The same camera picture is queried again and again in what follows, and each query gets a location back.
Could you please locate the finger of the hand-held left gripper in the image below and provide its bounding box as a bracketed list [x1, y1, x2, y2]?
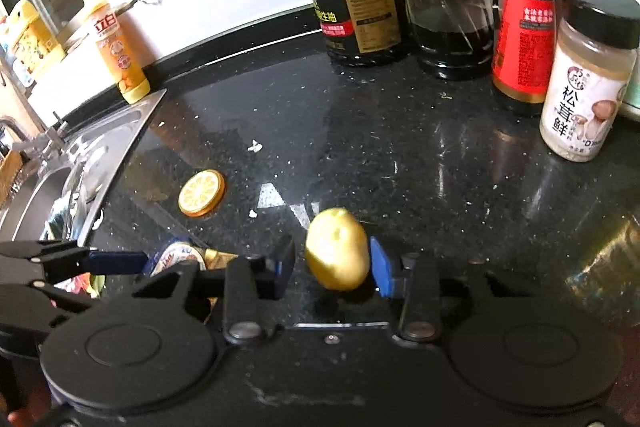
[0, 239, 150, 282]
[0, 279, 97, 325]

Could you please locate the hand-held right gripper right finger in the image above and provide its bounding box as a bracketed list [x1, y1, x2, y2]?
[369, 237, 547, 343]

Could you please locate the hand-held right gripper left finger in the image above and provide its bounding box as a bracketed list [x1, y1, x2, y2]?
[131, 235, 297, 344]

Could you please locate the yellow potato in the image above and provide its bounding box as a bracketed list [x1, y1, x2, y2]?
[304, 206, 372, 292]

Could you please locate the small snack packet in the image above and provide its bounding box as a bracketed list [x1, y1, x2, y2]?
[149, 239, 239, 279]

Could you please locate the orange rimmed citrus slice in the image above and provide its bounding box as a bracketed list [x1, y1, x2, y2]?
[178, 170, 227, 218]

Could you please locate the stainless steel sink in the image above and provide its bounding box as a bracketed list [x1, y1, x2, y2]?
[0, 88, 169, 258]

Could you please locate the woven wicker mat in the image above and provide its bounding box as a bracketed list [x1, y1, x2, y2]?
[0, 148, 27, 205]

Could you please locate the slim steel faucet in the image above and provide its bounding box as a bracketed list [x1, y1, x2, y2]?
[0, 111, 71, 164]

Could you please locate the orange dish soap bottle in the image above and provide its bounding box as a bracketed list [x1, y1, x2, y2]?
[79, 0, 151, 104]

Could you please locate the yellow detergent jug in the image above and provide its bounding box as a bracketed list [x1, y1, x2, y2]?
[0, 0, 67, 81]

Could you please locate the black lidded seasoning jar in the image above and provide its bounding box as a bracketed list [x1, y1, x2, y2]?
[539, 0, 640, 164]

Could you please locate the red label soy sauce bottle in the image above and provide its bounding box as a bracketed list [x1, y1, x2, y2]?
[491, 0, 567, 118]

